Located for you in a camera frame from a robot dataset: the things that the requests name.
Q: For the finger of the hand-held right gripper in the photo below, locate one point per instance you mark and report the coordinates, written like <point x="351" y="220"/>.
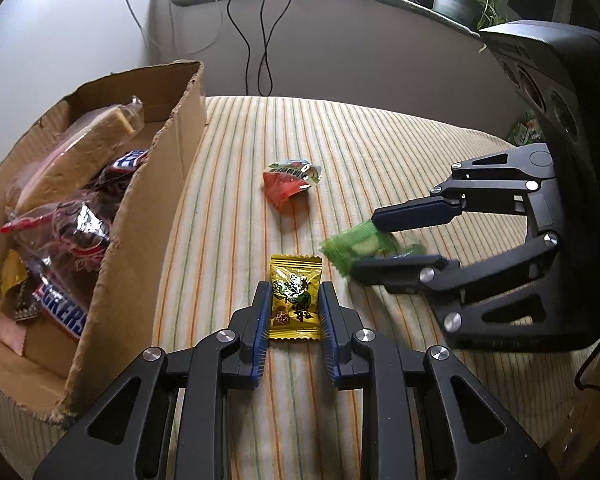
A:
<point x="405" y="267"/>
<point x="415" y="212"/>

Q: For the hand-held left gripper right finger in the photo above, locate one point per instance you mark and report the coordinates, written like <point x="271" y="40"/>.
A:
<point x="330" y="330"/>

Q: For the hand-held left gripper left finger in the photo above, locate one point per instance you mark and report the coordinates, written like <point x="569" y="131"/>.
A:
<point x="260" y="330"/>

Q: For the yellow candy packet dark print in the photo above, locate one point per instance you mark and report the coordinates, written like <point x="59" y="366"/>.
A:
<point x="295" y="305"/>

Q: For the green candy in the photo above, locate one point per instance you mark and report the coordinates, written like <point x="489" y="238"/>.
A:
<point x="360" y="247"/>

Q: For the brown cardboard box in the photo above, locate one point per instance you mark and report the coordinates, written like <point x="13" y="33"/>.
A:
<point x="130" y="270"/>

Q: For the brown chocolate bar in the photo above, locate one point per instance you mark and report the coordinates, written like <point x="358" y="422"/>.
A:
<point x="125" y="160"/>
<point x="62" y="310"/>

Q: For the red clear snack packet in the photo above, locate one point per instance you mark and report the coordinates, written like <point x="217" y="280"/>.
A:
<point x="75" y="230"/>

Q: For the small dark snack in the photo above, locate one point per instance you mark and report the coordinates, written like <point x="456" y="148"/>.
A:
<point x="25" y="305"/>

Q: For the clear bread packet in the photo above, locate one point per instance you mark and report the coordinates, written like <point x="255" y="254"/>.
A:
<point x="80" y="155"/>

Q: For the pink snack packet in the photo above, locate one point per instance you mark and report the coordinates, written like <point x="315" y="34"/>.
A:
<point x="7" y="332"/>

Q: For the green printed box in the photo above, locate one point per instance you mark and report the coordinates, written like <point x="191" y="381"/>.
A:
<point x="526" y="130"/>

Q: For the striped bed sheet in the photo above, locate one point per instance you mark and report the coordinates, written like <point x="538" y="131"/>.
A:
<point x="380" y="125"/>

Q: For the red and green snack packet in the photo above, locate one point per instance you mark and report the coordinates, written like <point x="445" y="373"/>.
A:
<point x="282" y="187"/>

